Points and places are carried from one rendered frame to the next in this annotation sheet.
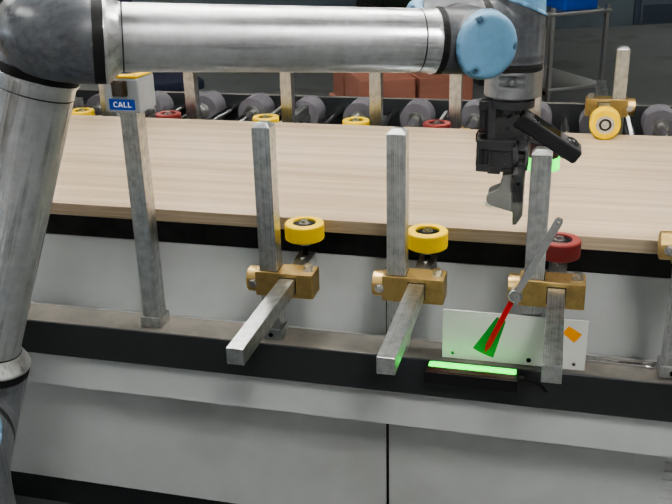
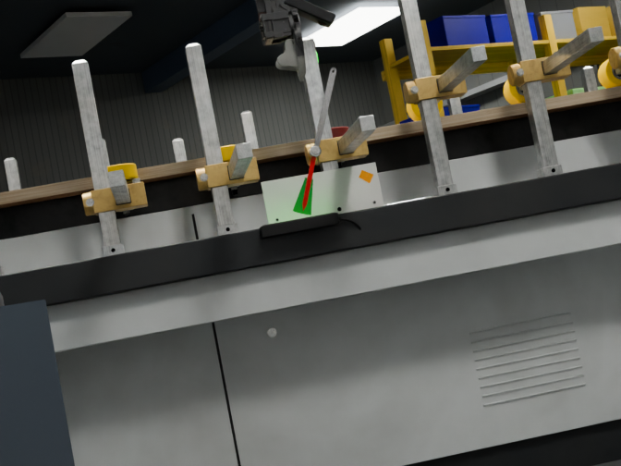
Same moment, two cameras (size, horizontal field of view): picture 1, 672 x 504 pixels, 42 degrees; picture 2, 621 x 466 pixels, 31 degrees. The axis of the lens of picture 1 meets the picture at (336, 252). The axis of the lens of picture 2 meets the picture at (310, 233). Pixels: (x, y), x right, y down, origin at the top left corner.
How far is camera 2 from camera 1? 147 cm
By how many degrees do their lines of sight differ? 34
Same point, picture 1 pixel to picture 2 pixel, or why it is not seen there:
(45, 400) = not seen: outside the picture
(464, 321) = (280, 189)
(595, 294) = not seen: hidden behind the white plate
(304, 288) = (138, 194)
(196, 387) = not seen: hidden behind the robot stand
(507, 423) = (336, 282)
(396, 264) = (213, 153)
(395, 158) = (196, 65)
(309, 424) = (145, 404)
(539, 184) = (310, 62)
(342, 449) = (183, 422)
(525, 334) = (331, 187)
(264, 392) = (112, 321)
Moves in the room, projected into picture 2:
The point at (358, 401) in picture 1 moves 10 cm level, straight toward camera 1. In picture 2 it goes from (203, 301) to (215, 298)
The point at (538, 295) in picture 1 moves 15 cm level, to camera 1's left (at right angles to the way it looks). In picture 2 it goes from (332, 150) to (269, 158)
